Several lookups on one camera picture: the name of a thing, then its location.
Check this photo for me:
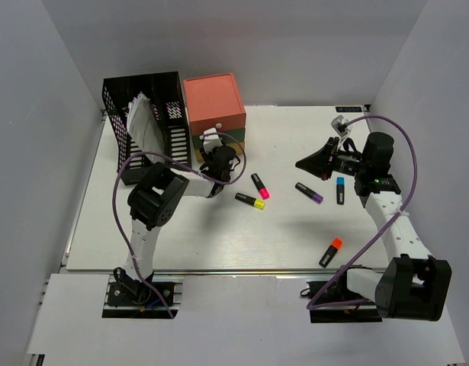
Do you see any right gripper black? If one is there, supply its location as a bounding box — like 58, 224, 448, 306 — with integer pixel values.
296, 136, 369, 181

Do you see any yellow bottom drawer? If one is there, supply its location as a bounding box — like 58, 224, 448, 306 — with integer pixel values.
194, 142, 245, 163

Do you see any green drawer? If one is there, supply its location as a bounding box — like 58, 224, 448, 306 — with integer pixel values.
191, 128, 246, 149

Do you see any purple black highlighter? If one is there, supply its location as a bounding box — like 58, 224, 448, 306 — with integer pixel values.
295, 182, 323, 204

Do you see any coral top drawer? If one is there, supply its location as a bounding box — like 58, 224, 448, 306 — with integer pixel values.
188, 114, 246, 136

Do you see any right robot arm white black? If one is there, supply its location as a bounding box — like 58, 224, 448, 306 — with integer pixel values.
295, 132, 452, 322

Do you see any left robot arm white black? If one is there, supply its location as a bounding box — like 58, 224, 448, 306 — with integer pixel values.
114, 146, 240, 304

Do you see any blue black highlighter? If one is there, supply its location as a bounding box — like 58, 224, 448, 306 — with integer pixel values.
336, 177, 345, 205

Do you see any pink black highlighter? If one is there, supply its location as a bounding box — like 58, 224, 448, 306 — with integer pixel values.
251, 173, 270, 200

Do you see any coral drawer cabinet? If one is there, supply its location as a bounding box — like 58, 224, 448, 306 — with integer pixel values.
184, 73, 245, 122

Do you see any yellow black highlighter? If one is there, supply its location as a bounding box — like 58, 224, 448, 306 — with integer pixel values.
235, 193, 265, 210

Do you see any white paper stack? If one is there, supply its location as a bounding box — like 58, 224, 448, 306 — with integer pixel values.
126, 92, 165, 154

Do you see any black mesh file organizer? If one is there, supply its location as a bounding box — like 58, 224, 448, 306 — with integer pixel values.
102, 71, 191, 185

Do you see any orange black highlighter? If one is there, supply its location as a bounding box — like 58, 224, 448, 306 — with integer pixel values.
319, 238, 343, 268

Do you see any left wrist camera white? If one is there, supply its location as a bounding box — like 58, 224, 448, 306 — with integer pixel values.
200, 127, 223, 153

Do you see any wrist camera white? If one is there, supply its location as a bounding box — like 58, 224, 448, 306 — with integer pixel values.
200, 127, 223, 153
330, 115, 351, 138

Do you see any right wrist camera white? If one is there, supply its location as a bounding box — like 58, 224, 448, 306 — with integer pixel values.
330, 115, 351, 138

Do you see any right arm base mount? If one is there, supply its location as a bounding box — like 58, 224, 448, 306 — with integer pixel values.
299, 276, 382, 324

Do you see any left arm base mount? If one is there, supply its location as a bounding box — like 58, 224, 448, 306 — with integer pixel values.
101, 267, 182, 319

